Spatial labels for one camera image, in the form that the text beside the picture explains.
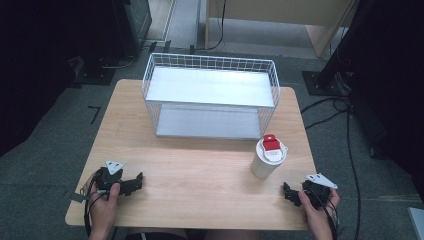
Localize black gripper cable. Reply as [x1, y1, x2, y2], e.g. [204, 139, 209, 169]
[308, 186, 340, 240]
[83, 168, 105, 238]

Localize white cup with red lid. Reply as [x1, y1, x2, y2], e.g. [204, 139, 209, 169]
[250, 133, 289, 180]

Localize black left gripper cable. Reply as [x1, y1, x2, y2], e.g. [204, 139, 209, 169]
[83, 168, 105, 238]

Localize light wooden cabinet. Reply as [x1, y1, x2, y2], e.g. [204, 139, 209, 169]
[204, 0, 361, 59]

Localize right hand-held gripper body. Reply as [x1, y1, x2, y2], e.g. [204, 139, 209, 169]
[300, 172, 339, 210]

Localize black computer case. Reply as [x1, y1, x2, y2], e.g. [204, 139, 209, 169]
[111, 0, 153, 60]

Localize white wire shelf rack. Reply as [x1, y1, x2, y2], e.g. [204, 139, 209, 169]
[141, 52, 281, 141]

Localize white flat panel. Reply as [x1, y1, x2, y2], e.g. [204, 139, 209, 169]
[406, 206, 424, 240]

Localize person's left hand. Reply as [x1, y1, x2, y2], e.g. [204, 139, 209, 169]
[87, 175, 122, 236]

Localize dark curtain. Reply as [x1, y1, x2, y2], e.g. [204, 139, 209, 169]
[328, 0, 424, 201]

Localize black hanging cable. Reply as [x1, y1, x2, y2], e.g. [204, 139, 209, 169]
[189, 0, 228, 55]

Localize dark flat stand base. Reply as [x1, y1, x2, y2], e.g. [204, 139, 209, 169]
[68, 55, 118, 88]

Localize black stand base plate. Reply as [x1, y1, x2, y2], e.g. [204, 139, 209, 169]
[301, 69, 353, 98]

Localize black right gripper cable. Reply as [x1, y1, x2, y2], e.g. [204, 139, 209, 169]
[308, 186, 340, 240]

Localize person's right hand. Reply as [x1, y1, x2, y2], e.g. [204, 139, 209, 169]
[297, 187, 342, 234]

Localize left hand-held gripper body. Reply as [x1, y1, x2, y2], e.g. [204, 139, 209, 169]
[94, 160, 135, 198]

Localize black floor cable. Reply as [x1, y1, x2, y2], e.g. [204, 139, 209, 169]
[300, 95, 364, 240]

